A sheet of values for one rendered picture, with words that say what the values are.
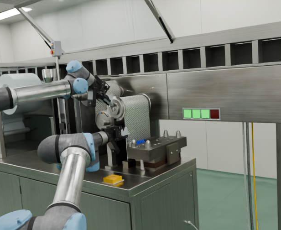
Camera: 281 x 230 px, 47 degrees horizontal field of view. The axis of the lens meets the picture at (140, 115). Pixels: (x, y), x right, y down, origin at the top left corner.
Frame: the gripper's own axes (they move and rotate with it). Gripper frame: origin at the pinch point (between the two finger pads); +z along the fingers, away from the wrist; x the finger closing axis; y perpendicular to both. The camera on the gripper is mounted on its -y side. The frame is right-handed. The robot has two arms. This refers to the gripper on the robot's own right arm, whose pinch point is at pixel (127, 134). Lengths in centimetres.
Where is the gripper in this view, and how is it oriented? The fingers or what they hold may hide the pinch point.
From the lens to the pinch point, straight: 191.6
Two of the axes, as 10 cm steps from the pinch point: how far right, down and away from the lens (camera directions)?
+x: -7.8, -0.2, 6.2
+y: -0.7, -9.9, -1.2
